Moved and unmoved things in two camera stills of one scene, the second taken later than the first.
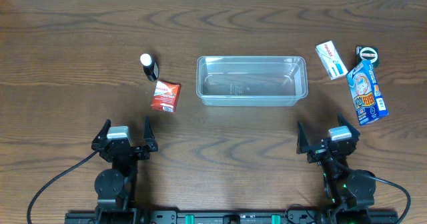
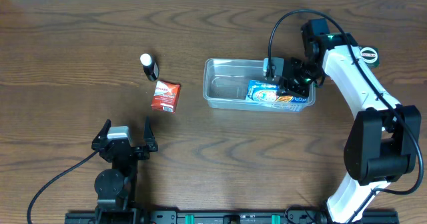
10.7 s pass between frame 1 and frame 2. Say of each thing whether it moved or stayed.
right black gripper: moved
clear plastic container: moved
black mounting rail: stayed
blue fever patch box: moved
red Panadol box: stayed
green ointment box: stayed
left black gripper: stayed
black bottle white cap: stayed
